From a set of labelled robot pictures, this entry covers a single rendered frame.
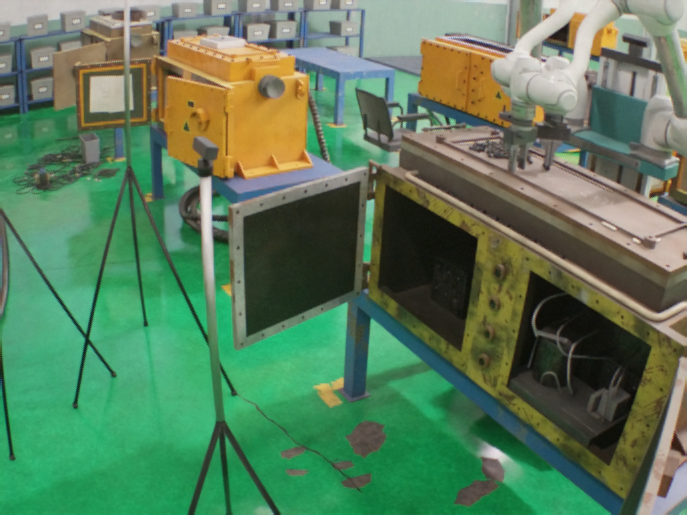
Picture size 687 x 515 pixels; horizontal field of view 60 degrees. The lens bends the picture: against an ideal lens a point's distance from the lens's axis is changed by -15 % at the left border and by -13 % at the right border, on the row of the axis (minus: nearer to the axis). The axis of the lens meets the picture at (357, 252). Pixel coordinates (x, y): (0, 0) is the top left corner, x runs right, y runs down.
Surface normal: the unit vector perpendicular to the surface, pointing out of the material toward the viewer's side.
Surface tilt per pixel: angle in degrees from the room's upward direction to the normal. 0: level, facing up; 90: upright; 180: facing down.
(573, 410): 0
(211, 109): 90
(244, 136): 90
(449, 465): 0
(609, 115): 90
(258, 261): 90
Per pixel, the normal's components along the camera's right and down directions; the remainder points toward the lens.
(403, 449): 0.05, -0.90
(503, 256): -0.84, 0.19
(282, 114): 0.56, 0.39
